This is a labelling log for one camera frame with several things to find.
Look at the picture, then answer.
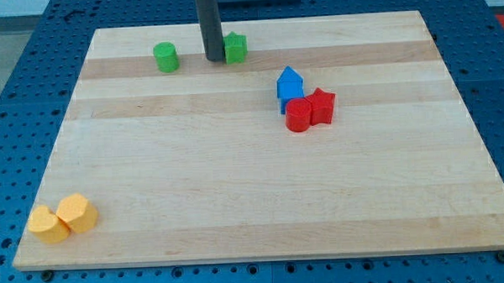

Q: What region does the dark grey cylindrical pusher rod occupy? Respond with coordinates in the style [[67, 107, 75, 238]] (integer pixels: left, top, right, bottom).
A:
[[195, 0, 224, 62]]

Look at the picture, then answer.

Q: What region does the green star block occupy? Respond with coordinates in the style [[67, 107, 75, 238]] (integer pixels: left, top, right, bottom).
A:
[[223, 31, 248, 64]]

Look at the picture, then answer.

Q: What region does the red star block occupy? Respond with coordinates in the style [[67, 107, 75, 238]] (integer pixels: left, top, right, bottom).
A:
[[305, 88, 336, 125]]

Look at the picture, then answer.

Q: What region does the green cylinder block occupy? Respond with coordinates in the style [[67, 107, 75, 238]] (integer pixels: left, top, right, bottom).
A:
[[153, 42, 180, 73]]

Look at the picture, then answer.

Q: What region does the blue house-shaped block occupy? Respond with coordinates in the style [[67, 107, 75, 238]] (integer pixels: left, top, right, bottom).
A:
[[276, 66, 304, 114]]

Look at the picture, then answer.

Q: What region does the red cylinder block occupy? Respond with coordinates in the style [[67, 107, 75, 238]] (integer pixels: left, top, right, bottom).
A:
[[285, 97, 312, 133]]

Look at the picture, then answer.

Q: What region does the light wooden board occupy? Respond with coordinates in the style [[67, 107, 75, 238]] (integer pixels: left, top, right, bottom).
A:
[[13, 11, 504, 271]]

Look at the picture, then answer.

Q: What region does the yellow hexagon block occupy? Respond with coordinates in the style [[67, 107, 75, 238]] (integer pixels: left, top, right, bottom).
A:
[[56, 193, 99, 233]]

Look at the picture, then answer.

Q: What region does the yellow heart block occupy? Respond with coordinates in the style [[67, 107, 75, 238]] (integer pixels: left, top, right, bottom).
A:
[[27, 205, 71, 244]]

